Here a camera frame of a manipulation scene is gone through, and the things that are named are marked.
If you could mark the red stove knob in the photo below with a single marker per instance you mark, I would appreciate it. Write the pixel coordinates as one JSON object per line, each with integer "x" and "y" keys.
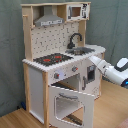
{"x": 74, "y": 69}
{"x": 56, "y": 76}

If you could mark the black toy stovetop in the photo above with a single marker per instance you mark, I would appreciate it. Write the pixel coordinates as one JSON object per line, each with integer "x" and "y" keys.
{"x": 52, "y": 59}

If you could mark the grey cabinet door handle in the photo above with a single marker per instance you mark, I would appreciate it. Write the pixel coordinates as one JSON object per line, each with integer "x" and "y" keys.
{"x": 84, "y": 83}

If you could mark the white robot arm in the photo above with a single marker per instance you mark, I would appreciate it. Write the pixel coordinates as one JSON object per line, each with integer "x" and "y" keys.
{"x": 118, "y": 74}

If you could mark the grey ice dispenser panel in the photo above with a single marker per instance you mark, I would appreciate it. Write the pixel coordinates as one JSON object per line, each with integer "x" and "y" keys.
{"x": 91, "y": 73}

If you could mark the white toy microwave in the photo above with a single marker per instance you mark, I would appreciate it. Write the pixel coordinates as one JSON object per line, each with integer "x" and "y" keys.
{"x": 78, "y": 11}

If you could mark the black toy faucet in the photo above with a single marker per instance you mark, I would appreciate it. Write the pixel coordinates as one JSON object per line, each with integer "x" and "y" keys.
{"x": 71, "y": 44}

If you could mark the grey range hood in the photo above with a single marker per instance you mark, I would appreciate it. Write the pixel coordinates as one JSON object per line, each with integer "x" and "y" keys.
{"x": 48, "y": 18}

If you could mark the wooden toy kitchen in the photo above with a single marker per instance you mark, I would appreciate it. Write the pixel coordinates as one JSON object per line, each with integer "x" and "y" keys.
{"x": 46, "y": 40}

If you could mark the red right stove knob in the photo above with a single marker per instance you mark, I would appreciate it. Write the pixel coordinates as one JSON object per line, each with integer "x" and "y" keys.
{"x": 74, "y": 69}

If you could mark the white oven door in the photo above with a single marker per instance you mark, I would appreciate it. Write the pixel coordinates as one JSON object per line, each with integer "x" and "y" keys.
{"x": 63, "y": 102}

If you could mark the red left stove knob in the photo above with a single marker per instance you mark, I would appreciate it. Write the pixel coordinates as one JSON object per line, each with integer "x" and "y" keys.
{"x": 56, "y": 76}

